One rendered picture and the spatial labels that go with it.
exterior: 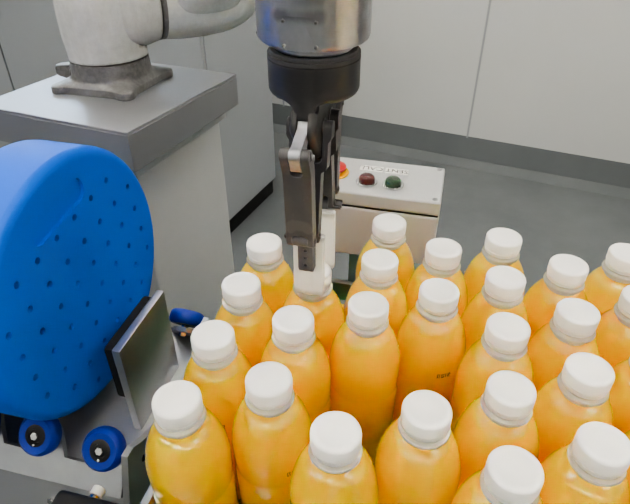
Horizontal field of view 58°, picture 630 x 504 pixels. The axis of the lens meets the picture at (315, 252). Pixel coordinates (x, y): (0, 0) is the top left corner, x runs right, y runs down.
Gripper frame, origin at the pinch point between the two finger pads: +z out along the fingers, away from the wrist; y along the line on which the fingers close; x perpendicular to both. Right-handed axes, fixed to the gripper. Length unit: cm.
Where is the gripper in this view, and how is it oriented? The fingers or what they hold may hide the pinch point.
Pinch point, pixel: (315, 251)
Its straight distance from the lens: 56.3
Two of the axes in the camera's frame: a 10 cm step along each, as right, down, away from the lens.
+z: 0.0, 8.1, 5.8
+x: 9.7, 1.4, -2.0
